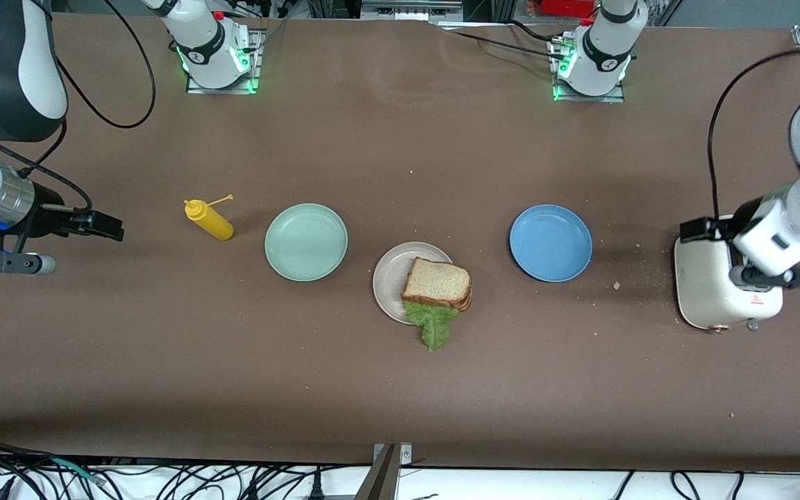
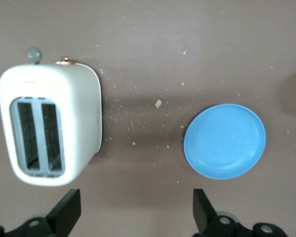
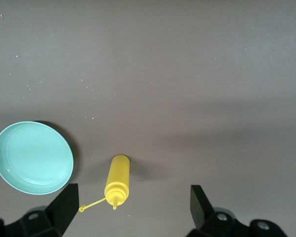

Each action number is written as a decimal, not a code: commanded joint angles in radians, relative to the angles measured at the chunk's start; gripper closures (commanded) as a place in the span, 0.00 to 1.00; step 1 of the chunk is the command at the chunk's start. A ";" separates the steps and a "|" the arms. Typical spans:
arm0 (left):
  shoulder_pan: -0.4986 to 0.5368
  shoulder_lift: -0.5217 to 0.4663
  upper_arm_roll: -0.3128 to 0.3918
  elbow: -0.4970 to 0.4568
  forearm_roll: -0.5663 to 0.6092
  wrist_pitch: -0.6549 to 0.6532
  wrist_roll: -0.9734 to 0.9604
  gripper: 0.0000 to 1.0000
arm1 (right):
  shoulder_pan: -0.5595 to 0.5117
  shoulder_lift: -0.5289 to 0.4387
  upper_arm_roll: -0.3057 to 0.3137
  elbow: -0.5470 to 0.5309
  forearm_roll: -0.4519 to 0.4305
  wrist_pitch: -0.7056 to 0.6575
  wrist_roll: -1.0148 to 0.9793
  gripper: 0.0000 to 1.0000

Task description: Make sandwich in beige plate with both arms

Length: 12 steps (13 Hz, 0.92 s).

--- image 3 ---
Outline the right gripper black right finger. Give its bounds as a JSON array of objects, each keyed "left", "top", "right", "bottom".
[{"left": 186, "top": 184, "right": 287, "bottom": 237}]

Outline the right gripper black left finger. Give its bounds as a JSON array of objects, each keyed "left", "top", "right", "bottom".
[{"left": 4, "top": 183, "right": 79, "bottom": 237}]

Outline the yellow mustard squeeze bottle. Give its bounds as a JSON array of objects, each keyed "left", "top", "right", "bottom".
[{"left": 78, "top": 154, "right": 131, "bottom": 213}]

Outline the mint green plate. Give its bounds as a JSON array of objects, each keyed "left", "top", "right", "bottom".
[{"left": 0, "top": 120, "right": 74, "bottom": 196}]

